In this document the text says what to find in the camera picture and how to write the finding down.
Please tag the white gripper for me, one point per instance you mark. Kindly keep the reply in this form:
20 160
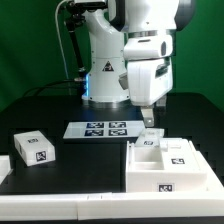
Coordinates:
149 81

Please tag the white cabinet door panel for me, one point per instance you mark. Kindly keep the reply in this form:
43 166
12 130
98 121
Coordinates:
177 155
149 137

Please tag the white cabinet body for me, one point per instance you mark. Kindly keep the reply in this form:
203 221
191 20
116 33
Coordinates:
144 172

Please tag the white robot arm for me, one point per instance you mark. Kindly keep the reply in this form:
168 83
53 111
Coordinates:
110 29

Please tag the small white cabinet top box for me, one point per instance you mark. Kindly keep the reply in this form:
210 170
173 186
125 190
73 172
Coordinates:
34 148

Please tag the white U-shaped obstacle fence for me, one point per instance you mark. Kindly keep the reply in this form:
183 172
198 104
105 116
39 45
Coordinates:
208 203

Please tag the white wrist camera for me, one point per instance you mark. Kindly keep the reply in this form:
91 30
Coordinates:
150 47

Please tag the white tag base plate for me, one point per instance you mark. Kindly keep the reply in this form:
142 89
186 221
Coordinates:
103 129

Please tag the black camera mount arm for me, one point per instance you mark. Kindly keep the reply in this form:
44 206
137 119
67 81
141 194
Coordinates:
77 8

